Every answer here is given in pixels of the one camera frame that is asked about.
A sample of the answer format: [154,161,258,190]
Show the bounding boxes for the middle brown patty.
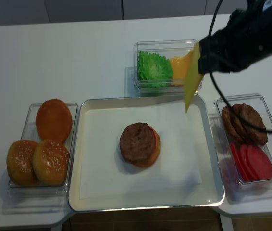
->
[231,104,253,144]

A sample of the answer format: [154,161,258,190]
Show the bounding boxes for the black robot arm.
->
[198,0,272,74]

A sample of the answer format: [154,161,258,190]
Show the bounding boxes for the right sesame bun top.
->
[32,139,70,185]

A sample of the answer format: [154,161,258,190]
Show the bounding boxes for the plain orange bun half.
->
[36,99,73,143]

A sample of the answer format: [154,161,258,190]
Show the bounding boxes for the clear lettuce cheese container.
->
[134,39,196,95]

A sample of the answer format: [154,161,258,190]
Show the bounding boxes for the sesame bun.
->
[32,139,70,185]
[6,140,40,186]

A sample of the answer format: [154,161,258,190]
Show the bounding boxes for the orange cheese slice in container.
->
[170,51,193,86]

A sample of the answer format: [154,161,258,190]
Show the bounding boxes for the left red tomato slice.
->
[230,142,249,182]

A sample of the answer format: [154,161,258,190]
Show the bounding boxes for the clear patty tomato container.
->
[213,93,272,193]

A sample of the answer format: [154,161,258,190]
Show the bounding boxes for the green lettuce leaf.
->
[138,51,173,88]

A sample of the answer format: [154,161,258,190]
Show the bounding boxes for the bottom bun on tray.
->
[121,126,161,168]

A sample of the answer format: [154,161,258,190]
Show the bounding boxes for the black cable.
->
[207,0,272,134]

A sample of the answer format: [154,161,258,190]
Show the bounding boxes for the white paper sheet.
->
[79,97,202,199]

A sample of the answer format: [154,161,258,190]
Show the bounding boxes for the left brown patty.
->
[221,106,244,144]

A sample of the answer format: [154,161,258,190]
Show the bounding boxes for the right red tomato slice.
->
[247,145,272,180]

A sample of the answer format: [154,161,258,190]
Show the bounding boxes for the brown patty on burger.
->
[119,122,156,165]

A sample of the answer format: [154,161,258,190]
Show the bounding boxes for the white metal tray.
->
[68,95,224,212]

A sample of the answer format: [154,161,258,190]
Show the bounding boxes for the left sesame bun top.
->
[6,140,40,186]

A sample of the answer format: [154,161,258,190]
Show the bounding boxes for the yellow cheese slice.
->
[184,42,204,113]

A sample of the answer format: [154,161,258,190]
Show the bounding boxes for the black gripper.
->
[198,8,272,74]

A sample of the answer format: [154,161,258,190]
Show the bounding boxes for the right brown patty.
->
[240,104,268,145]

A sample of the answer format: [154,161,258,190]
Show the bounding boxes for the middle red tomato slice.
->
[239,144,259,181]

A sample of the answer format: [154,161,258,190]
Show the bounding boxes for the clear bun container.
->
[8,103,79,197]

